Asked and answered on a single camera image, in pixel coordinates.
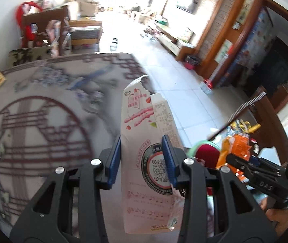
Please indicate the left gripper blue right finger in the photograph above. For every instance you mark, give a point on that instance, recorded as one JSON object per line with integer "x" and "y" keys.
{"x": 218, "y": 207}

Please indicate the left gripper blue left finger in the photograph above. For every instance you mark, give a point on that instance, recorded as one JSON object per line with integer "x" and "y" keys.
{"x": 67, "y": 207}

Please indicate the pink white paper bag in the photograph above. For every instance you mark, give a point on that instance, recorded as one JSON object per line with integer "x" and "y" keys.
{"x": 150, "y": 203}

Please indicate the orange snack bag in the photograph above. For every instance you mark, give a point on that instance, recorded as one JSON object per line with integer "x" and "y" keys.
{"x": 237, "y": 142}

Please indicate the person right hand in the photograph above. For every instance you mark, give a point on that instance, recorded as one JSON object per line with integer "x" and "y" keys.
{"x": 278, "y": 215}

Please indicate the wooden chair right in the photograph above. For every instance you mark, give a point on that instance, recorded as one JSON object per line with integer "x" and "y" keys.
{"x": 271, "y": 133}

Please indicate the broom and dustpan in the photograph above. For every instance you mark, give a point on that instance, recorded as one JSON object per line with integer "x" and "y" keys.
{"x": 206, "y": 86}

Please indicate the red floor waste basket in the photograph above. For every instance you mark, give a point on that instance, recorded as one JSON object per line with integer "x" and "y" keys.
{"x": 192, "y": 61}

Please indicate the floral seat cushion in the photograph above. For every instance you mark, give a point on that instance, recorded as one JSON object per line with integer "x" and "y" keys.
{"x": 26, "y": 55}

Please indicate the tv cabinet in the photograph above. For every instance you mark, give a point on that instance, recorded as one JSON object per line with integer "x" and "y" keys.
{"x": 171, "y": 41}

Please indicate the small black stool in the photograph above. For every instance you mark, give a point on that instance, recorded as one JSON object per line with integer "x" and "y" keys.
{"x": 114, "y": 44}

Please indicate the red bag on chair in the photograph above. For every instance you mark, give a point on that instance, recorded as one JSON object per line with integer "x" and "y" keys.
{"x": 26, "y": 29}

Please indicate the dark wooden chair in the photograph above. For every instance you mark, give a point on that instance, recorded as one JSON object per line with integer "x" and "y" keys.
{"x": 50, "y": 26}

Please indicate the wall mounted television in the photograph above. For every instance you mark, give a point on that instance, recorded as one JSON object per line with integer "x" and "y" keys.
{"x": 189, "y": 6}

